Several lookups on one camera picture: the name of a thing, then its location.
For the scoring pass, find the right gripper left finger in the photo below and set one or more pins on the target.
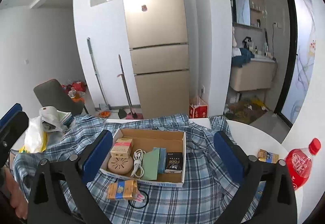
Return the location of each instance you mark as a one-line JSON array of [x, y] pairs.
[[47, 203]]

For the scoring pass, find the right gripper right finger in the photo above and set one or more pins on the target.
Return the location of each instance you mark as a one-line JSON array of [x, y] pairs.
[[277, 203]]

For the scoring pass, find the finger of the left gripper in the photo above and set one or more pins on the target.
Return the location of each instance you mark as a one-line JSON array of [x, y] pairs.
[[12, 131], [10, 113]]

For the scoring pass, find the round tan perforated disc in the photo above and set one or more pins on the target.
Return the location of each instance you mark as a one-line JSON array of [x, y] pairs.
[[120, 165]]

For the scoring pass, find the yellow blue cigarette pack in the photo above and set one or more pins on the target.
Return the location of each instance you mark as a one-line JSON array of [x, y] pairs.
[[127, 190]]

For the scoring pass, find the gold red cigarette carton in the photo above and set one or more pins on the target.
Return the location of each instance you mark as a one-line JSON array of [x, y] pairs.
[[122, 148]]

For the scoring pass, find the green notepad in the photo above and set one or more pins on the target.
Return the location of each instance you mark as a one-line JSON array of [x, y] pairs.
[[150, 165]]

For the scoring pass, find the light blue tissue pack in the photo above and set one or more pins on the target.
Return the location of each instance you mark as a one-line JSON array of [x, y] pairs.
[[162, 160]]

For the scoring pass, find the black Face box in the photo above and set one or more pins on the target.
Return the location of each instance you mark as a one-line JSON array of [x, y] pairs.
[[174, 162]]

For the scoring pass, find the person's left hand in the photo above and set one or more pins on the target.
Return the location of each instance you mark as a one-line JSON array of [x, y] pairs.
[[17, 199]]

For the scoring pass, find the white plastic bag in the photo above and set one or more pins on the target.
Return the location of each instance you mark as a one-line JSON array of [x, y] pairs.
[[49, 121]]

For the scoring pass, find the grey chair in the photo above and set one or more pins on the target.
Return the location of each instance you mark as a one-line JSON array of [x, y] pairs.
[[51, 93]]

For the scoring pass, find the red iced tea bottle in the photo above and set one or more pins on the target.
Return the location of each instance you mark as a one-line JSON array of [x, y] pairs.
[[299, 163]]

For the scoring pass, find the small yellow blue pack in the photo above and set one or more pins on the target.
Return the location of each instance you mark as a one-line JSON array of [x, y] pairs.
[[267, 157]]

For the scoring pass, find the red bags on floor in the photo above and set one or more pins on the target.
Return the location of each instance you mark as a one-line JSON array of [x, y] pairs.
[[78, 86]]

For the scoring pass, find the blue plaid shirt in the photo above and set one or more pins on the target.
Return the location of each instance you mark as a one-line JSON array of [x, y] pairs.
[[207, 190]]

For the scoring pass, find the open cardboard box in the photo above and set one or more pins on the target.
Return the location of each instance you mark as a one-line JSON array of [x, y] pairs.
[[144, 141]]

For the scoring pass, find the red gift bag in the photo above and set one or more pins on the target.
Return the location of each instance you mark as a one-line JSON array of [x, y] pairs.
[[198, 108]]

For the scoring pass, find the beige vanity cabinet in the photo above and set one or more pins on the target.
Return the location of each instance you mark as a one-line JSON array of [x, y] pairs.
[[254, 75]]

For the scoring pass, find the blue clothing on counter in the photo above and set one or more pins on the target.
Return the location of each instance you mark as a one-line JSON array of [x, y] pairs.
[[241, 56]]

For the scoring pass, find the fridge magnet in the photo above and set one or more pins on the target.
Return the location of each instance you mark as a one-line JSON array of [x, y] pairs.
[[144, 8]]

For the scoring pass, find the gold three-door refrigerator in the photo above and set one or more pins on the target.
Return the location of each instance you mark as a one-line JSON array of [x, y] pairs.
[[158, 44]]

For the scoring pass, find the black hair tie pink plush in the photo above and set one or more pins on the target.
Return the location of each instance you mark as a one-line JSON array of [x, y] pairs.
[[141, 201]]

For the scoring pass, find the grey mop handle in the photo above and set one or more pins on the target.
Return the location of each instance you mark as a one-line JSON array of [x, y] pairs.
[[105, 105]]

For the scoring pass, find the dark broom handle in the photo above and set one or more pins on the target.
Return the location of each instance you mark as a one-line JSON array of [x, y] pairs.
[[122, 75]]

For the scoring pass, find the wall mirror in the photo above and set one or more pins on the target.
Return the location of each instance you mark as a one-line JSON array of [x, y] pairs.
[[242, 12]]

